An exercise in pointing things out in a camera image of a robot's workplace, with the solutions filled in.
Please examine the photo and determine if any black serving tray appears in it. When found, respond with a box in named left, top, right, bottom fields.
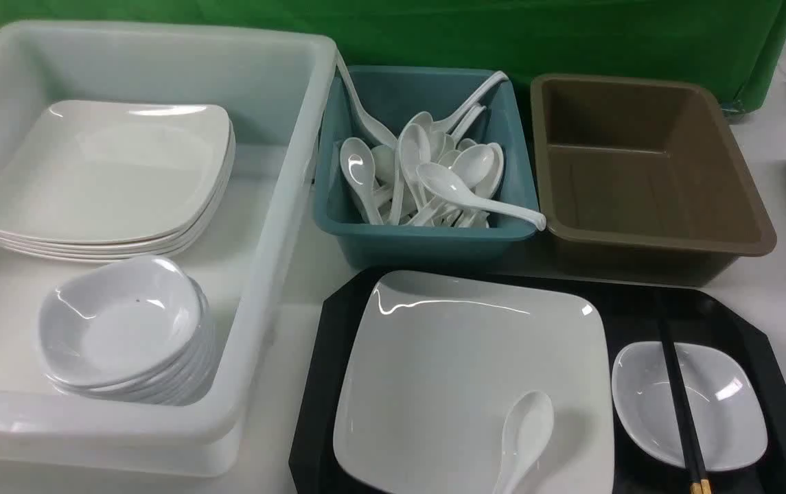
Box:
left=288, top=267, right=786, bottom=493

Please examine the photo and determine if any top white plate in tub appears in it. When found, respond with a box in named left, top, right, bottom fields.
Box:
left=0, top=99, right=235, bottom=245

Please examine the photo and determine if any white spoon long handle back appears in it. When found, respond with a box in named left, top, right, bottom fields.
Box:
left=430, top=70, right=509, bottom=132

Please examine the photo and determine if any top white bowl in tub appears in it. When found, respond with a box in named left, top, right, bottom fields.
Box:
left=36, top=255, right=207, bottom=388

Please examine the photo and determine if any small white bowl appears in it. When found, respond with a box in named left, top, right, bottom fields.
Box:
left=610, top=341, right=768, bottom=472

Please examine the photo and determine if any white spoon front in bin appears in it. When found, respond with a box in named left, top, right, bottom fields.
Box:
left=417, top=163, right=546, bottom=231

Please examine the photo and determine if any stack of white bowls in tub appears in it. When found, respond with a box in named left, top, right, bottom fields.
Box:
left=44, top=278, right=218, bottom=405

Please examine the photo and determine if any stack of white plates in tub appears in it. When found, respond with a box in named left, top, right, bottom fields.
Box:
left=0, top=121, right=236, bottom=265

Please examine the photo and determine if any green cloth backdrop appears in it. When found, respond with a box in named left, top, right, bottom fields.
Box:
left=0, top=1, right=786, bottom=112

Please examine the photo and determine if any large white plastic tub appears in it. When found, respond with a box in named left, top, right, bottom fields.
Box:
left=0, top=20, right=336, bottom=476

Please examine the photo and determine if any teal plastic bin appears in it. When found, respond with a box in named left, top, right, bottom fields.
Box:
left=313, top=66, right=538, bottom=270

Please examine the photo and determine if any white spoon leaning on rim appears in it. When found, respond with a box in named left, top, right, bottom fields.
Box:
left=336, top=51, right=398, bottom=149

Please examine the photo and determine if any large white square plate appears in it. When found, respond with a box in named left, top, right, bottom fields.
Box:
left=332, top=271, right=615, bottom=493

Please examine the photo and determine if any brown plastic bin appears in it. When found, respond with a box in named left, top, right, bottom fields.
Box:
left=530, top=74, right=778, bottom=285

